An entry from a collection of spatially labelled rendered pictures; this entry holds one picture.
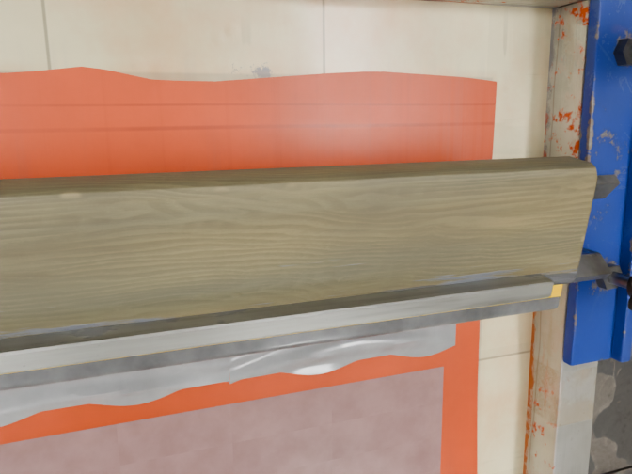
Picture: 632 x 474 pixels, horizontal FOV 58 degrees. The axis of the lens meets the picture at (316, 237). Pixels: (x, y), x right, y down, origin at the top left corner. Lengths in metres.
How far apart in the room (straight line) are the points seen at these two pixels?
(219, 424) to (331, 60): 0.26
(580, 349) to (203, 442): 0.29
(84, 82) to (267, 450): 0.28
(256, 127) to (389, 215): 0.12
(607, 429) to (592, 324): 1.76
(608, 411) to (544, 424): 1.68
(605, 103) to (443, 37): 0.12
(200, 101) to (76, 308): 0.16
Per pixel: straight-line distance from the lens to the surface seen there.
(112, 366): 0.30
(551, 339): 0.50
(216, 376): 0.40
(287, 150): 0.38
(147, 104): 0.36
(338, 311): 0.29
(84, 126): 0.36
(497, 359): 0.50
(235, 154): 0.37
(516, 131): 0.47
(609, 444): 2.27
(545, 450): 0.54
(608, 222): 0.47
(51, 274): 0.27
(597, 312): 0.49
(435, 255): 0.32
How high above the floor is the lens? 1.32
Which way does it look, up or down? 68 degrees down
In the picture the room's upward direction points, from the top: 118 degrees clockwise
